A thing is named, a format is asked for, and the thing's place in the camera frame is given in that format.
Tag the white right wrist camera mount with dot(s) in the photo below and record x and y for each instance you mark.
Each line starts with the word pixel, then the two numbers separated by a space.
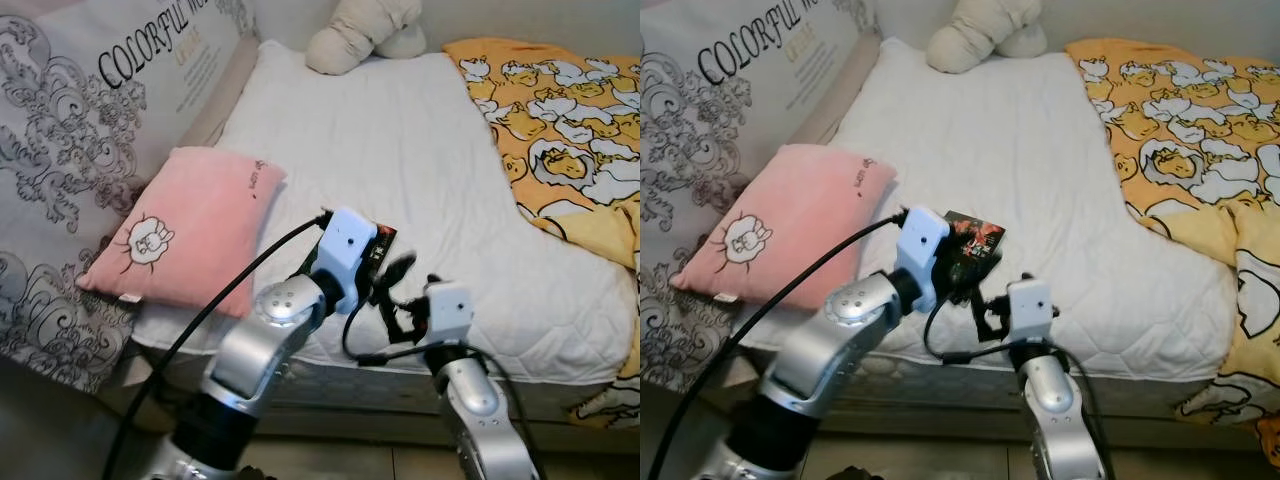
pixel 1030 308
pixel 450 308

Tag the yellow duck print blanket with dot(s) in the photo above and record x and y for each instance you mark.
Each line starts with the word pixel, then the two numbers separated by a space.
pixel 560 120
pixel 1180 130

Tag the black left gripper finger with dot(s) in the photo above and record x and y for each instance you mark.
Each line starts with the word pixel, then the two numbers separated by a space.
pixel 402 266
pixel 985 282

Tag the white quilted mattress pad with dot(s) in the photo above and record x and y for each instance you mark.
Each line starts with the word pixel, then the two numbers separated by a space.
pixel 420 160
pixel 1020 160

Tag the pink sheep print pillow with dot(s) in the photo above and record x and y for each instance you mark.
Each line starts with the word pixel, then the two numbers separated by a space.
pixel 190 225
pixel 790 220

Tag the beige plush toy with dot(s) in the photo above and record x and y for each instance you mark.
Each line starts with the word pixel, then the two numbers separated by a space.
pixel 360 35
pixel 985 35

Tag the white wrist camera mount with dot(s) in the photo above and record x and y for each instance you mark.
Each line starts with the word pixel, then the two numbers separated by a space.
pixel 922 245
pixel 1030 308
pixel 345 245
pixel 450 308

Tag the grey floral printed headboard cushion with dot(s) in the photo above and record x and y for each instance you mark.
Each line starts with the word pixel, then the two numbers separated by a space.
pixel 80 130
pixel 720 130

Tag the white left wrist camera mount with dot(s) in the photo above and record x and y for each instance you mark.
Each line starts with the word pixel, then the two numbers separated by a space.
pixel 922 245
pixel 345 245

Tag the dark red cover book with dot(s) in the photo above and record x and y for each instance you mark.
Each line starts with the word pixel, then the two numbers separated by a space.
pixel 975 235
pixel 383 240

